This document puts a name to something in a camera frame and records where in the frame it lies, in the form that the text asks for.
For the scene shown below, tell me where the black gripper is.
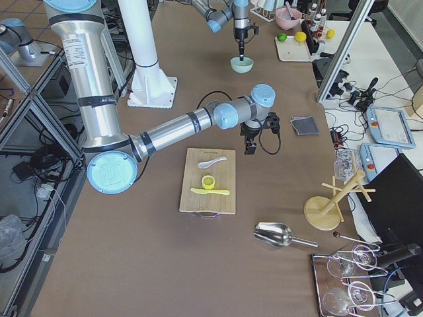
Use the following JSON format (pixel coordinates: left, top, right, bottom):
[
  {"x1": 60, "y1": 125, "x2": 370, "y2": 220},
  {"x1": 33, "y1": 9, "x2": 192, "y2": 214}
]
[
  {"x1": 240, "y1": 112, "x2": 280, "y2": 155},
  {"x1": 233, "y1": 22, "x2": 258, "y2": 61}
]

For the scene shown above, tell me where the light green bowl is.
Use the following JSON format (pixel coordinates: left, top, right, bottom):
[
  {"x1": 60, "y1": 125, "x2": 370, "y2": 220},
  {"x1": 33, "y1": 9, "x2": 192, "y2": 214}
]
[{"x1": 230, "y1": 57, "x2": 254, "y2": 74}]

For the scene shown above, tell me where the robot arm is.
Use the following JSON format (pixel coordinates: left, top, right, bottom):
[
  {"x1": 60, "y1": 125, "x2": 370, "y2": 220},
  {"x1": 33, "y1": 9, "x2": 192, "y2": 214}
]
[
  {"x1": 44, "y1": 1, "x2": 276, "y2": 194},
  {"x1": 183, "y1": 0, "x2": 259, "y2": 61}
]

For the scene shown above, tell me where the white ceramic spoon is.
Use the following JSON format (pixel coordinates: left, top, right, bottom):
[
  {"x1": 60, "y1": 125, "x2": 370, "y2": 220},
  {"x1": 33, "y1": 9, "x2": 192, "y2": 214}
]
[{"x1": 198, "y1": 156, "x2": 227, "y2": 169}]

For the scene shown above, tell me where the pink bowl with ice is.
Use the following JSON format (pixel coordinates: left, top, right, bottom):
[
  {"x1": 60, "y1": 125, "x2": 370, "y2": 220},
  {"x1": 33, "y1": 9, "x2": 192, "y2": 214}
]
[{"x1": 275, "y1": 7, "x2": 302, "y2": 30}]

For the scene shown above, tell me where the metal muddler in bowl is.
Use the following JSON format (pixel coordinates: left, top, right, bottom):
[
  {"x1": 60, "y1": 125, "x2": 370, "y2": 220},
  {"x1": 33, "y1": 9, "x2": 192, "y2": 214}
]
[{"x1": 286, "y1": 1, "x2": 295, "y2": 20}]

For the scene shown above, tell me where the bamboo cutting board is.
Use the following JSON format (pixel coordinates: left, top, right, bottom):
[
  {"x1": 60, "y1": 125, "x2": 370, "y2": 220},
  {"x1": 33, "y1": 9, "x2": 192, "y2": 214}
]
[{"x1": 179, "y1": 148, "x2": 236, "y2": 215}]

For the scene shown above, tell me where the green lime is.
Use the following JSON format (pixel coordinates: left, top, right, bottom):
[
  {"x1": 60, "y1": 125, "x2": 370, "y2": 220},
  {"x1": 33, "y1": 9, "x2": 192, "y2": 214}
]
[{"x1": 277, "y1": 33, "x2": 287, "y2": 42}]

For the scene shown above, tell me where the beige rabbit tray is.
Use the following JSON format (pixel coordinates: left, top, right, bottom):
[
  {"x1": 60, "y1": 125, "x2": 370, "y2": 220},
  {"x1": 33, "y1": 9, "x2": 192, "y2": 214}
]
[{"x1": 274, "y1": 36, "x2": 311, "y2": 62}]

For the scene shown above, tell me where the lemon half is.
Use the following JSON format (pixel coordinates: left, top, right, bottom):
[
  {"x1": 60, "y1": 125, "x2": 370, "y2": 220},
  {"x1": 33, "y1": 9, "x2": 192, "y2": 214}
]
[{"x1": 201, "y1": 175, "x2": 215, "y2": 190}]

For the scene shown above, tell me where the whole yellow lemon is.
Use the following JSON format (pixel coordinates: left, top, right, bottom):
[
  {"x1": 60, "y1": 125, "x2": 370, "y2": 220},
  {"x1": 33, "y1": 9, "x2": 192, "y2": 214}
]
[{"x1": 294, "y1": 31, "x2": 307, "y2": 43}]

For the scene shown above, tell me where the grey folded cloth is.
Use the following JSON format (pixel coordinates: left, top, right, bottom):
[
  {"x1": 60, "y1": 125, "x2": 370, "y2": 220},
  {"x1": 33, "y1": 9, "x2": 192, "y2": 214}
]
[{"x1": 290, "y1": 116, "x2": 320, "y2": 136}]

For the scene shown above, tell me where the yellow plastic knife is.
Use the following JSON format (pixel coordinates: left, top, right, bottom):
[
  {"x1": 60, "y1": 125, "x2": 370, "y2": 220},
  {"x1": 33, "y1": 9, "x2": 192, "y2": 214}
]
[{"x1": 190, "y1": 188, "x2": 230, "y2": 195}]

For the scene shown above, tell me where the metal scoop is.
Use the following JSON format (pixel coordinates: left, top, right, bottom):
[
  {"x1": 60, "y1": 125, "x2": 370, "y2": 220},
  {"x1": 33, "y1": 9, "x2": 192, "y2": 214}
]
[{"x1": 254, "y1": 222, "x2": 319, "y2": 248}]

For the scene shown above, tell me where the wooden mug tree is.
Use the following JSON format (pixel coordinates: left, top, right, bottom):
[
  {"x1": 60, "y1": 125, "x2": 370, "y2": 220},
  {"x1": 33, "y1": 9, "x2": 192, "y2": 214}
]
[{"x1": 303, "y1": 150, "x2": 375, "y2": 230}]

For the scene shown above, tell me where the blue teach pendant near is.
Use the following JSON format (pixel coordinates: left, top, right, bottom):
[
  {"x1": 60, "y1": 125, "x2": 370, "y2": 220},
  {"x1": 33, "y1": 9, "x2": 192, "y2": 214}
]
[{"x1": 360, "y1": 143, "x2": 402, "y2": 181}]

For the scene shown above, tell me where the blue teach pendant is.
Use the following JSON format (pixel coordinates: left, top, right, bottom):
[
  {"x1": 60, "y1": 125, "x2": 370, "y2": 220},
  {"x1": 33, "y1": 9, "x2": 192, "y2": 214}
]
[
  {"x1": 366, "y1": 106, "x2": 416, "y2": 149},
  {"x1": 360, "y1": 143, "x2": 402, "y2": 181}
]

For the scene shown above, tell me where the blue teach pendant far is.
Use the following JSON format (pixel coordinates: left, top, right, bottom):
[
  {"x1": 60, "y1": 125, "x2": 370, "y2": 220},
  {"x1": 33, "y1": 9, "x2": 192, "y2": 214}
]
[{"x1": 366, "y1": 106, "x2": 416, "y2": 149}]

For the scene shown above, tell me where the black monitor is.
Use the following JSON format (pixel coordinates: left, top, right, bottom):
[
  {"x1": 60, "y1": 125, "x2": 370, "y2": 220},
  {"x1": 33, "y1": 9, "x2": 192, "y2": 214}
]
[{"x1": 360, "y1": 154, "x2": 422, "y2": 246}]

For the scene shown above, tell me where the wine glass tray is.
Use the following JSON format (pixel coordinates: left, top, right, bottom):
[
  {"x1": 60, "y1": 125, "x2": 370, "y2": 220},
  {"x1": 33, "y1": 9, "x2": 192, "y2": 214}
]
[{"x1": 311, "y1": 244, "x2": 396, "y2": 316}]

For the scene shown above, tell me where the copper wire bottle rack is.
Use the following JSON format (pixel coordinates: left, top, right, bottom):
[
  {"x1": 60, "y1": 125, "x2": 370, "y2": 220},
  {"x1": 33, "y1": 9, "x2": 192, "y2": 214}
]
[{"x1": 301, "y1": 3, "x2": 336, "y2": 42}]

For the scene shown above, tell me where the aluminium frame post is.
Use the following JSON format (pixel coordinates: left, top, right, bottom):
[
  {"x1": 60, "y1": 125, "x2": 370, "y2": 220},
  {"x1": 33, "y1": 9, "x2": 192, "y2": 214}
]
[{"x1": 316, "y1": 0, "x2": 374, "y2": 104}]

